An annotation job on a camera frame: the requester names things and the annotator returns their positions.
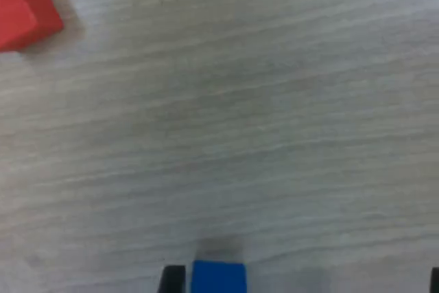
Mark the red cube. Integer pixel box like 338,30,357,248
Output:
0,0,65,53

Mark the blue cube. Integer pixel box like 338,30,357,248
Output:
190,260,248,293

